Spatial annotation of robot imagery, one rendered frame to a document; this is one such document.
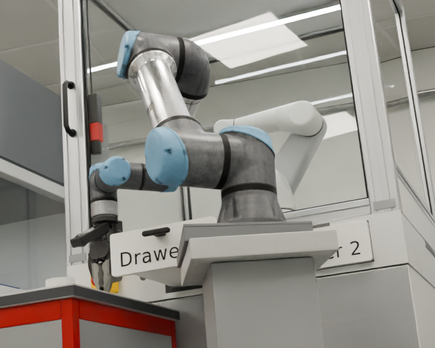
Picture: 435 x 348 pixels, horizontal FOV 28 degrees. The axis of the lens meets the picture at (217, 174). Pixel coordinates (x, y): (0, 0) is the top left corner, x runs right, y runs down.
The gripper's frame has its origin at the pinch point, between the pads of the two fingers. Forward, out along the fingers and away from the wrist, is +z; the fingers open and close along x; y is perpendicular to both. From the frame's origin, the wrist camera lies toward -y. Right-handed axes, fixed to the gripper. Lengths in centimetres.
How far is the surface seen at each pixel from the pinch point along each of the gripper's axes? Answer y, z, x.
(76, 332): -31.3, 15.8, -21.6
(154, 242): -5.2, -7.4, -23.6
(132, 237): -6.9, -9.7, -17.8
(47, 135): 49, -76, 72
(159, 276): 8.6, -2.1, -12.8
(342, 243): 36, -6, -54
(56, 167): 54, -65, 74
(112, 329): -14.4, 13.5, -16.6
